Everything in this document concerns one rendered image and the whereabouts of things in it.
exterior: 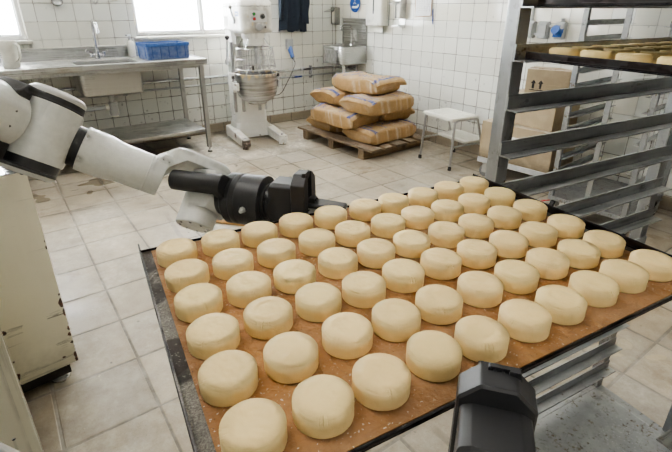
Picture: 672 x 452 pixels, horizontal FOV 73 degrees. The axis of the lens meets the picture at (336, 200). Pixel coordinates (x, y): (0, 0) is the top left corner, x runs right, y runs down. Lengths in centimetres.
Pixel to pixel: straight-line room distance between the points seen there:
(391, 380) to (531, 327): 16
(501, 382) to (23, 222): 159
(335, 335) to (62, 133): 51
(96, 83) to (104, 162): 364
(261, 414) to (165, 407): 150
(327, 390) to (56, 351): 167
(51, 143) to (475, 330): 62
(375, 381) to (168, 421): 147
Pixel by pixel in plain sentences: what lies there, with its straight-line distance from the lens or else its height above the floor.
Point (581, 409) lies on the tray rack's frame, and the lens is 175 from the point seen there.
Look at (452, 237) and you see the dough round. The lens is 64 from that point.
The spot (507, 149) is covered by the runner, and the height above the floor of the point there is 105.
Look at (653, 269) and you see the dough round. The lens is 67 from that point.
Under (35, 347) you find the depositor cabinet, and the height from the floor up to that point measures 21.
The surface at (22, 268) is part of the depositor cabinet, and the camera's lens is 183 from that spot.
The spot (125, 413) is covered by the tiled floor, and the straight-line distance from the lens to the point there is 191.
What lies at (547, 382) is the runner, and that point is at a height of 32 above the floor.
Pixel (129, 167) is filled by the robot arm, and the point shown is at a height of 107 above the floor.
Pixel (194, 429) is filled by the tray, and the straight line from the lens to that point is 42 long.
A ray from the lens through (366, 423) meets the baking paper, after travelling 40.
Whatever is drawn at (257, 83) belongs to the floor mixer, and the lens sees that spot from 457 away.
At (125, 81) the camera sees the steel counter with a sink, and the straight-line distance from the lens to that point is 446.
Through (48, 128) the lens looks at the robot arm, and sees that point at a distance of 77.
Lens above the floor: 131
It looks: 23 degrees down
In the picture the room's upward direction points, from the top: straight up
